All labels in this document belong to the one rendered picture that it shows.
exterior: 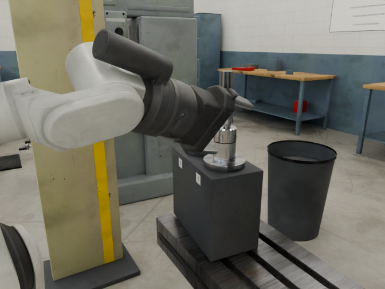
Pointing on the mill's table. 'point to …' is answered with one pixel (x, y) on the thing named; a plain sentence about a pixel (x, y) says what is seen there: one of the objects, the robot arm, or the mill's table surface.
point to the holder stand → (217, 202)
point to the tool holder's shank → (226, 79)
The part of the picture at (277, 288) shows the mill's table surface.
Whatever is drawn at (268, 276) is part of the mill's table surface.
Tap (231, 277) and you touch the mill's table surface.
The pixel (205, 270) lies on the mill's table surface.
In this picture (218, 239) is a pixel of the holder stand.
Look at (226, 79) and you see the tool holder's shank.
